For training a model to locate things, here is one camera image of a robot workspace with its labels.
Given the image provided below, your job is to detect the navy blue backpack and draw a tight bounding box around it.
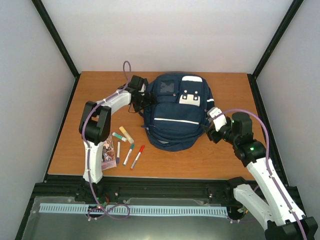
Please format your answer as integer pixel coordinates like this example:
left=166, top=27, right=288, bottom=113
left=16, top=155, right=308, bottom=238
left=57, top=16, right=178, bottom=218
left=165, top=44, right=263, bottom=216
left=139, top=72, right=215, bottom=152

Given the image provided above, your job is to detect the yellow highlighter marker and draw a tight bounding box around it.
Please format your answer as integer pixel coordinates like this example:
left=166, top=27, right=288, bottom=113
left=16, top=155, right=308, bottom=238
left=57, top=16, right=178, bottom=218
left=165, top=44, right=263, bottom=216
left=119, top=126, right=134, bottom=144

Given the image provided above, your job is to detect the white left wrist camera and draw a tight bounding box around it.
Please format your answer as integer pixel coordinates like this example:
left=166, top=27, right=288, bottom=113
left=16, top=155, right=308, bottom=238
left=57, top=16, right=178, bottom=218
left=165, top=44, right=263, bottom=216
left=139, top=78, right=149, bottom=93

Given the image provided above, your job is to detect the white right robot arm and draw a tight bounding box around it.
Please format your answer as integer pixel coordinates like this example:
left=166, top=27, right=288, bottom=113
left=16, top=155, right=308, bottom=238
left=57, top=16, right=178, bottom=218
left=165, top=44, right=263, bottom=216
left=203, top=107, right=318, bottom=240

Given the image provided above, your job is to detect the teal cap white marker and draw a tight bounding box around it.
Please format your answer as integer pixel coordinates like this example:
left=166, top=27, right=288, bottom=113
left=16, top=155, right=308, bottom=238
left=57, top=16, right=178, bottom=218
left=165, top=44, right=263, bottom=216
left=123, top=143, right=135, bottom=166

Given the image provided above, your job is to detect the green cap white marker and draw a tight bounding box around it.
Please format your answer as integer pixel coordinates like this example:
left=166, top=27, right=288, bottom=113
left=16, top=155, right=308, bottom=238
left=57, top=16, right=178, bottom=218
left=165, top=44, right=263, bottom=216
left=111, top=132, right=127, bottom=142

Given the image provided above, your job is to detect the red cap white marker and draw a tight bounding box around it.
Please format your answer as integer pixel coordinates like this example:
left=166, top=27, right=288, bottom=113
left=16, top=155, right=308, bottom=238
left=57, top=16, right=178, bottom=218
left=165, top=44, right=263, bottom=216
left=130, top=145, right=145, bottom=171

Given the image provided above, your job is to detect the pink illustrated book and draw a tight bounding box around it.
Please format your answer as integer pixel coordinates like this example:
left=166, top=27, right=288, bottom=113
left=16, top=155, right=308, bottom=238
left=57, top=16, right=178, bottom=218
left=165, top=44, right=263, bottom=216
left=101, top=134, right=117, bottom=171

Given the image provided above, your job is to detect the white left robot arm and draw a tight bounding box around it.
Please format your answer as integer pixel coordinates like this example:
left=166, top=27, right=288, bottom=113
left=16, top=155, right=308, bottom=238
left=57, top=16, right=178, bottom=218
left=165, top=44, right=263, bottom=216
left=79, top=75, right=155, bottom=202

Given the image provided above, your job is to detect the light blue cable duct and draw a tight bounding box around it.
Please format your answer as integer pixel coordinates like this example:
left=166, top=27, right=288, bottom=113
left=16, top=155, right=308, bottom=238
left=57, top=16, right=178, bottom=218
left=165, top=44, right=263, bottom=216
left=38, top=203, right=228, bottom=218

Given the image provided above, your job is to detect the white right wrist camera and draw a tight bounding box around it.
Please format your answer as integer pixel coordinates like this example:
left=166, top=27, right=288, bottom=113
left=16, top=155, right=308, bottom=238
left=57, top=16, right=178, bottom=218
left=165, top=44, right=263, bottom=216
left=206, top=107, right=229, bottom=132

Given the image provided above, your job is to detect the purple cap white marker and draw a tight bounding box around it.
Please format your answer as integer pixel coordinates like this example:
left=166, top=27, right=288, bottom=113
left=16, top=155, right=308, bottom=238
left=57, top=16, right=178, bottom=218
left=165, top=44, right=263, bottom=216
left=116, top=141, right=121, bottom=165

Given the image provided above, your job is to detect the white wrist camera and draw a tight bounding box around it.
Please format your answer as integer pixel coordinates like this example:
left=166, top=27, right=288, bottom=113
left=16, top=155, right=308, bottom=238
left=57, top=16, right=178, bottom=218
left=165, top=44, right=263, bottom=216
left=206, top=107, right=229, bottom=132
left=139, top=78, right=149, bottom=93

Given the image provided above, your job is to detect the black aluminium frame rail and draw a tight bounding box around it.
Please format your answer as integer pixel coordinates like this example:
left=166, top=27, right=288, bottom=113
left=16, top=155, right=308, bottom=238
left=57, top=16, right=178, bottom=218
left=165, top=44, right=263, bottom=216
left=32, top=174, right=301, bottom=208

